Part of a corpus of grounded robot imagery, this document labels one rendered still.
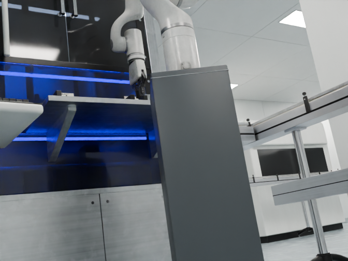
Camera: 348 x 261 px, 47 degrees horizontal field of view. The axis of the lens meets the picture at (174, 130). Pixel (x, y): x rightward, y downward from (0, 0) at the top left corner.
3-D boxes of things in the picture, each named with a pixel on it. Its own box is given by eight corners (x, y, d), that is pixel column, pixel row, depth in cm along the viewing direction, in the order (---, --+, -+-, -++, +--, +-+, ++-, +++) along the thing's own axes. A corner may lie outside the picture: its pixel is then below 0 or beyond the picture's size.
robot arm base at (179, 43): (216, 68, 131) (207, 18, 136) (159, 74, 130) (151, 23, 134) (208, 88, 150) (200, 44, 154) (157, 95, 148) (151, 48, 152)
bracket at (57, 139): (47, 161, 172) (45, 132, 175) (55, 161, 173) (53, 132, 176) (71, 141, 144) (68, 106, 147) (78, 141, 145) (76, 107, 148)
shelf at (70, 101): (22, 138, 177) (22, 133, 177) (160, 136, 213) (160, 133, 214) (48, 100, 137) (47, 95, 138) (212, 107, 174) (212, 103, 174)
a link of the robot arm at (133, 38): (127, 52, 185) (146, 53, 189) (124, 26, 188) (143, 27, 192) (123, 60, 193) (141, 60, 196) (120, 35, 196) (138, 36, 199)
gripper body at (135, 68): (124, 64, 193) (127, 86, 190) (133, 55, 184) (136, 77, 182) (139, 66, 197) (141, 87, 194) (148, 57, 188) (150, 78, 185)
